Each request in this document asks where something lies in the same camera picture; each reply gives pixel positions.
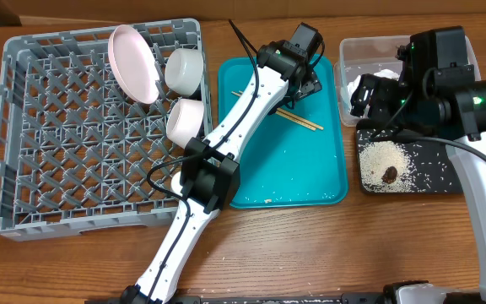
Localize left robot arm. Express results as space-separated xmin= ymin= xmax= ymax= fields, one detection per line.
xmin=120 ymin=23 xmax=325 ymax=303

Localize grey bowl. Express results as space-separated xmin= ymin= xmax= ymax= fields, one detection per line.
xmin=165 ymin=48 xmax=204 ymax=97

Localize pink bowl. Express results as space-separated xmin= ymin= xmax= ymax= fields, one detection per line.
xmin=166 ymin=99 xmax=205 ymax=148

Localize pink round plate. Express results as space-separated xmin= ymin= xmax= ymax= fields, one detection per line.
xmin=108 ymin=24 xmax=159 ymax=105

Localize black tray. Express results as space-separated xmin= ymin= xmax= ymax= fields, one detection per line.
xmin=354 ymin=120 xmax=466 ymax=196

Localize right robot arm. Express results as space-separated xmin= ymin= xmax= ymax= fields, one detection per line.
xmin=350 ymin=26 xmax=486 ymax=304

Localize white napkin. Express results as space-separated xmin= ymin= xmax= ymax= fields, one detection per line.
xmin=346 ymin=68 xmax=401 ymax=106

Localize clear plastic bin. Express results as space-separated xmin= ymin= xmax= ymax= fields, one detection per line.
xmin=335 ymin=26 xmax=481 ymax=127

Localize brown food scrap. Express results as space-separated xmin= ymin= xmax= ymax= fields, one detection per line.
xmin=381 ymin=166 xmax=398 ymax=184

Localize teal serving tray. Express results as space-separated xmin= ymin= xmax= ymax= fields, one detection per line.
xmin=231 ymin=57 xmax=348 ymax=209

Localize grey dish rack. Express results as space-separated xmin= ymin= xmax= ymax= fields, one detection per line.
xmin=0 ymin=18 xmax=222 ymax=242

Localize small white cup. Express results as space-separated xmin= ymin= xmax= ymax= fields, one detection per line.
xmin=170 ymin=171 xmax=183 ymax=199

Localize pile of white rice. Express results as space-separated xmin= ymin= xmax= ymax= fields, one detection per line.
xmin=359 ymin=130 xmax=459 ymax=194

